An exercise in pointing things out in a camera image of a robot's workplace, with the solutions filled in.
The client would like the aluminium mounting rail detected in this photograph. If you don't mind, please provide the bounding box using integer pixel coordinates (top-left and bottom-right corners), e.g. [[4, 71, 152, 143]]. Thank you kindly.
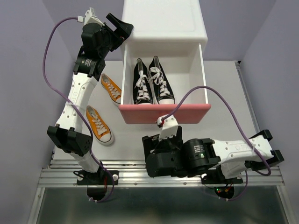
[[29, 61, 289, 224]]

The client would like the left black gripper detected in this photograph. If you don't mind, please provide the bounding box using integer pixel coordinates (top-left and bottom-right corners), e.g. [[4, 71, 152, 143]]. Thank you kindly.
[[101, 16, 134, 57]]

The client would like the white plastic shoe cabinet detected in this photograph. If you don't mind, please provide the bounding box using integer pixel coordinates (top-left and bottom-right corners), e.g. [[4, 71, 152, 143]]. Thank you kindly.
[[122, 0, 208, 73]]

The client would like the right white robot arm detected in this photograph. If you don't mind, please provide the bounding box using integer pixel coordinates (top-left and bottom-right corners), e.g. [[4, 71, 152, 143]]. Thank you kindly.
[[142, 126, 284, 184]]

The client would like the black sneaker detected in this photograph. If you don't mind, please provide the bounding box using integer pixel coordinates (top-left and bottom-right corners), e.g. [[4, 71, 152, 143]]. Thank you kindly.
[[133, 58, 154, 105], [149, 56, 175, 105]]

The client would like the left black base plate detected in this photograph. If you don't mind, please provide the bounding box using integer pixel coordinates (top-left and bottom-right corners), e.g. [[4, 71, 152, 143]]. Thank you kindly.
[[73, 170, 113, 186]]

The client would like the orange sneaker front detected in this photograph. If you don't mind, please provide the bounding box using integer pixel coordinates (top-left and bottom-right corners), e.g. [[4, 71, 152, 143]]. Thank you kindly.
[[86, 105, 114, 146]]

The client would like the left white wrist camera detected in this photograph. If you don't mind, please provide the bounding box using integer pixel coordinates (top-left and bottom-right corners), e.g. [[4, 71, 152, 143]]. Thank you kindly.
[[77, 7, 104, 27]]

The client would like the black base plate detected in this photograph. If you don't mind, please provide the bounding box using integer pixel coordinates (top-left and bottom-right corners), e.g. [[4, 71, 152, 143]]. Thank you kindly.
[[73, 170, 113, 186], [201, 174, 243, 186]]

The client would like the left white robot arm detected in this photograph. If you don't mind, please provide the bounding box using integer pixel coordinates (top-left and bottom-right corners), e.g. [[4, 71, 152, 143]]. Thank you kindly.
[[47, 9, 134, 184]]

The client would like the orange sneaker near cabinet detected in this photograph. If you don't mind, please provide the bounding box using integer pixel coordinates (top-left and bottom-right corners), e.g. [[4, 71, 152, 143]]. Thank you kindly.
[[100, 73, 121, 106]]

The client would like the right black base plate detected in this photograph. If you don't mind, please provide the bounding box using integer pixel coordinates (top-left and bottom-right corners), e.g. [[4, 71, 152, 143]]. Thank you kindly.
[[201, 174, 243, 186]]

